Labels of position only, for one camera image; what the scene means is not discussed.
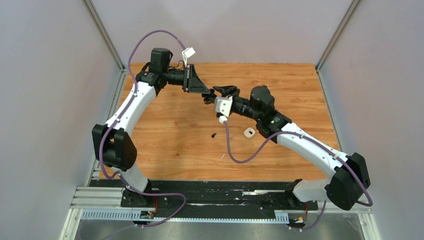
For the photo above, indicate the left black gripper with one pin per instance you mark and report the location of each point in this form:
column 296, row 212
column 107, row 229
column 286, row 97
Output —
column 193, row 84

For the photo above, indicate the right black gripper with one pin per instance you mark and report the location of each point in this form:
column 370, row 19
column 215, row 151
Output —
column 228, row 91

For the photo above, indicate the black earbud charging case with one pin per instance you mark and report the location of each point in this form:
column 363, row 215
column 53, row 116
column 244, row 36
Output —
column 209, row 98

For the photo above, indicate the white earbud charging case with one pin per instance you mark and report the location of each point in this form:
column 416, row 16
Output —
column 249, row 132

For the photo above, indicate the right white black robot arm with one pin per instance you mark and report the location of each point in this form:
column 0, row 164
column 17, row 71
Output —
column 347, row 176

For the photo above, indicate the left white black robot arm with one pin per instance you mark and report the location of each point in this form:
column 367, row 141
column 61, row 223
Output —
column 112, row 141

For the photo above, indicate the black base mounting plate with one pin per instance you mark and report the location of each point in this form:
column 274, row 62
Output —
column 217, row 199

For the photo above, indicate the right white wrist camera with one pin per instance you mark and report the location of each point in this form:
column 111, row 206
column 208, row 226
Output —
column 223, row 107

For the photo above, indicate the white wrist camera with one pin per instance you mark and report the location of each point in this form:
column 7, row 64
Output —
column 223, row 107
column 186, row 54

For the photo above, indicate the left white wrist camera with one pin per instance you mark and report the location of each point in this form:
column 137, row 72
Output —
column 186, row 54

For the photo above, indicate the left aluminium frame post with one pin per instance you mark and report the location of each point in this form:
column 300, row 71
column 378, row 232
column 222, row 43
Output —
column 94, row 15

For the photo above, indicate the aluminium frame post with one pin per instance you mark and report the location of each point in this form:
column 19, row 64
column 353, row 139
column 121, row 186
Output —
column 94, row 15
column 352, row 8

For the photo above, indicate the right aluminium frame post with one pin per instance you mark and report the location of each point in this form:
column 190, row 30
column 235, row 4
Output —
column 352, row 8

